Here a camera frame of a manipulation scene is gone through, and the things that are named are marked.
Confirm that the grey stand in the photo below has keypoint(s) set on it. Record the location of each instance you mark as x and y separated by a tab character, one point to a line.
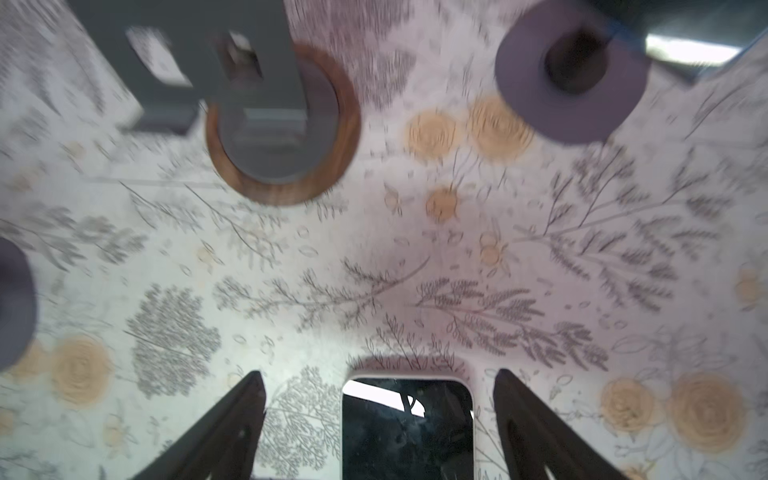
569	77
19	310

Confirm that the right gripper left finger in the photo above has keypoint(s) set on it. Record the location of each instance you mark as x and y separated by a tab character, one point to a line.
222	444

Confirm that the black phone stand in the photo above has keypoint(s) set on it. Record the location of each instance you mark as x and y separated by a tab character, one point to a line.
407	428

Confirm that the reflective phone blue edge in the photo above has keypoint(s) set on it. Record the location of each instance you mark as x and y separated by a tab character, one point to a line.
692	39

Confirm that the grey stand under reflective phone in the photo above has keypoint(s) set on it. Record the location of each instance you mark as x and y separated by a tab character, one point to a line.
569	77

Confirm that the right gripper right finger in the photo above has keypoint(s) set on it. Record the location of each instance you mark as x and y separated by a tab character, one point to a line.
537	443

